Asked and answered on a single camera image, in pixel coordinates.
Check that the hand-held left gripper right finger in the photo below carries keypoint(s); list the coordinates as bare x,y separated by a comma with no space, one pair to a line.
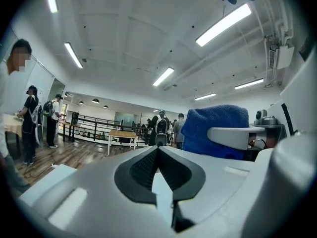
210,195

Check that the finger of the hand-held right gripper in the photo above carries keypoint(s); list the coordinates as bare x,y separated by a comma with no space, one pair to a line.
230,136

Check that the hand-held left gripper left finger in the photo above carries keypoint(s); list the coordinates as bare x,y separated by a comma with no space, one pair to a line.
99,202

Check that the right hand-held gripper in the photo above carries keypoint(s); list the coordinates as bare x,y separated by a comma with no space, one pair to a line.
302,95

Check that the blue cloth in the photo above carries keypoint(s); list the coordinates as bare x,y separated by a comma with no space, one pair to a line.
213,118

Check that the white air conditioning unit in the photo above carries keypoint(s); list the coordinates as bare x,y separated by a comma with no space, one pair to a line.
284,57

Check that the grey backpack unit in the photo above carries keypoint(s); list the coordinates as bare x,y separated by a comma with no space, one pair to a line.
161,130
37,120

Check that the wooden table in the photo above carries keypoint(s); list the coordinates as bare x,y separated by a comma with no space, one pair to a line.
122,133
70,125

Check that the black railing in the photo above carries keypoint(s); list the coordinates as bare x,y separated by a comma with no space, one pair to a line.
99,125

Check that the white ceiling pipes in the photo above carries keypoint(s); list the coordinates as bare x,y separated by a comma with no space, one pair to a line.
275,21

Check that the black backpack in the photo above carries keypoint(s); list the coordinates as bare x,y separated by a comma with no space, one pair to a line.
47,108

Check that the beige tablecloth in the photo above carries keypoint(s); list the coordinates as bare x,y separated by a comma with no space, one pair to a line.
12,125

